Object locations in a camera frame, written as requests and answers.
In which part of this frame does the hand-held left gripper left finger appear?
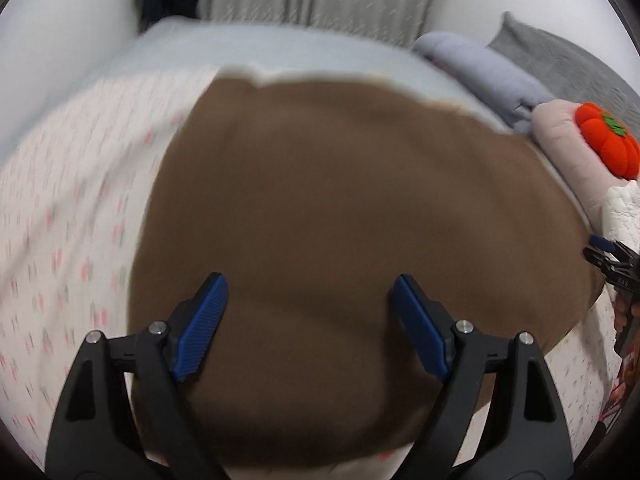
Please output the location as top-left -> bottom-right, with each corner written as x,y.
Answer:
45,272 -> 230,480

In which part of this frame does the person's right hand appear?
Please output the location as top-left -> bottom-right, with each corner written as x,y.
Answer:
613,291 -> 640,336

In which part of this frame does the lavender pillow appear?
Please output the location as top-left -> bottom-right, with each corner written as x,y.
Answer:
412,31 -> 558,133

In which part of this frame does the orange pumpkin plush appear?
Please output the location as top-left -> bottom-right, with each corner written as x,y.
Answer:
574,102 -> 640,180

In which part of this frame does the white quilted pillow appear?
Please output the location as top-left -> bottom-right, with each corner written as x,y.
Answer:
600,179 -> 640,252

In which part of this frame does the light blue bed cover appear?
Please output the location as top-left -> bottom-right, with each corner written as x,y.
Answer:
0,16 -> 591,226

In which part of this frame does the pink pillow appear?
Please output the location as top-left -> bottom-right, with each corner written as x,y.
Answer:
531,99 -> 618,218

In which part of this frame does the brown coat with fur collar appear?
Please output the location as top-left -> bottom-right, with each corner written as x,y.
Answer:
125,77 -> 601,470

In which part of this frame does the grey pillow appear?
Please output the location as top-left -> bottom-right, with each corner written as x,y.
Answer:
487,11 -> 640,133

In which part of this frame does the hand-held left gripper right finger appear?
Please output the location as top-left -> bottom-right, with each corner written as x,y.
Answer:
391,274 -> 574,480

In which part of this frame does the pink floral cloth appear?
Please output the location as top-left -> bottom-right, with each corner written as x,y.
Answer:
597,355 -> 632,428

